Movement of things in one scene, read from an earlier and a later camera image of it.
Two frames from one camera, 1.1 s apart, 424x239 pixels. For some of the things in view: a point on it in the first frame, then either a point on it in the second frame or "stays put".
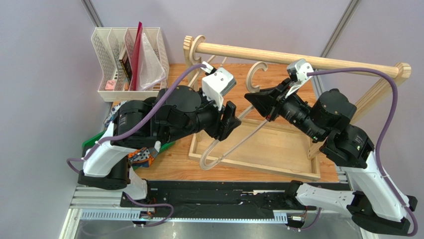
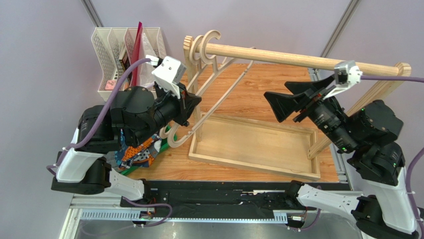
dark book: (126, 64) stays put
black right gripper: (274, 103) to (308, 105)
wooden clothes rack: (266, 148) stays put
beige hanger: (249, 84) to (196, 77)
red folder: (139, 33) stays put
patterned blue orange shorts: (141, 157) stays put
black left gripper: (223, 129) to (185, 104)
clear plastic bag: (152, 70) stays put
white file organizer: (133, 61) stays put
